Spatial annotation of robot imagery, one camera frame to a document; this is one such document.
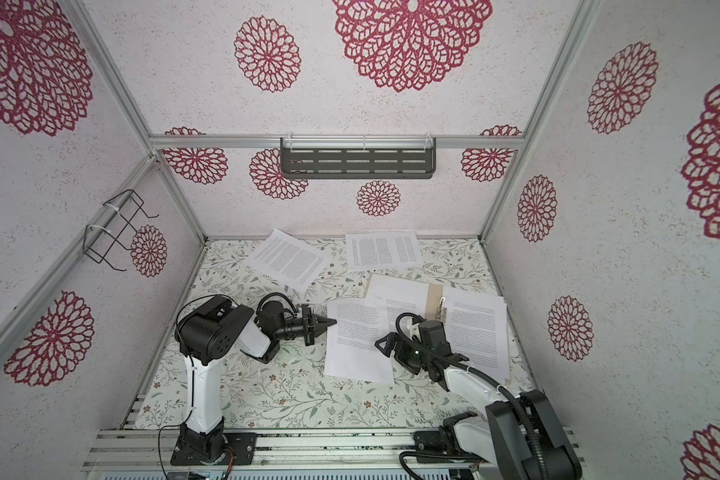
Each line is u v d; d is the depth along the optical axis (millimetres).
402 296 1034
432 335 689
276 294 861
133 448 748
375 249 1175
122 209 795
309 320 857
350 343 880
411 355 766
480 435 546
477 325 961
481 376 538
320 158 936
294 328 848
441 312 973
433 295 1032
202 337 551
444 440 658
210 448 650
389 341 797
